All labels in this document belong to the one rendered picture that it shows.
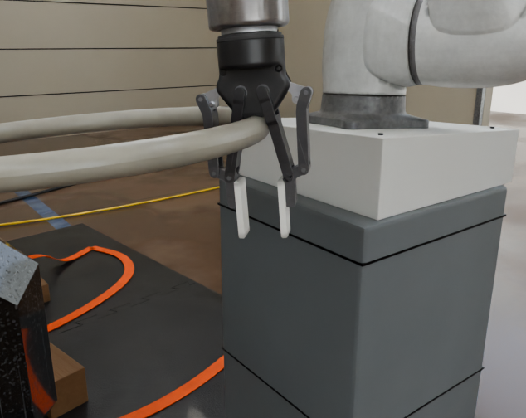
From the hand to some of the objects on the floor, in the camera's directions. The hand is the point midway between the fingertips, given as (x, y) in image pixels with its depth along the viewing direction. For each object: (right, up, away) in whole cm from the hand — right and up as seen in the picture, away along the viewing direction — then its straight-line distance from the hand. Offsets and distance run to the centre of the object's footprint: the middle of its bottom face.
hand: (263, 209), depth 64 cm
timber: (-68, -57, +103) cm, 136 cm away
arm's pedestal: (+19, -71, +64) cm, 97 cm away
